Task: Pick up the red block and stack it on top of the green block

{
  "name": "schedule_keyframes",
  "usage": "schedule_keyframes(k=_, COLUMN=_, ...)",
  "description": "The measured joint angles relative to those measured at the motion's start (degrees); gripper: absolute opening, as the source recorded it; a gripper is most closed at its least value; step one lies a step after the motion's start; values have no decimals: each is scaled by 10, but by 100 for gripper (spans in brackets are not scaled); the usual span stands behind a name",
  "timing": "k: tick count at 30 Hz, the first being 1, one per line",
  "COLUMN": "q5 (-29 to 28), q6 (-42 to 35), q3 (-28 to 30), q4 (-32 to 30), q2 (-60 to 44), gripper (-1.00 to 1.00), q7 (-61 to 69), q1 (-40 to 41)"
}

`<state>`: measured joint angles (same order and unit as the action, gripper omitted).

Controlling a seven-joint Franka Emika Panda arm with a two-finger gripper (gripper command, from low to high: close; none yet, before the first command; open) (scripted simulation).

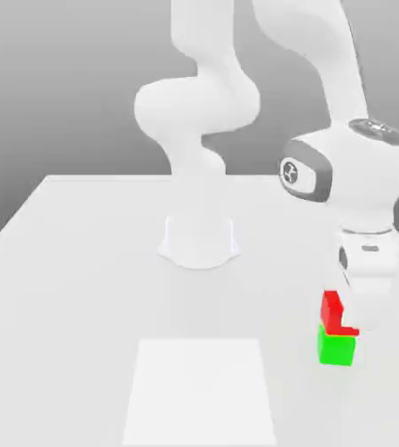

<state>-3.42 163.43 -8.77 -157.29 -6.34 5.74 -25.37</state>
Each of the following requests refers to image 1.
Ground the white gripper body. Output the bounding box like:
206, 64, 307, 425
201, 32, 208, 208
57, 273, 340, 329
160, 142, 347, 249
341, 272, 394, 332

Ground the small red cube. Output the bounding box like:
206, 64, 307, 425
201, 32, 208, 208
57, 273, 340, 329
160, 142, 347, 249
320, 290, 361, 337

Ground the small green cube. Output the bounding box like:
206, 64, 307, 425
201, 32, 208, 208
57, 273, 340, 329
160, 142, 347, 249
317, 324, 357, 368

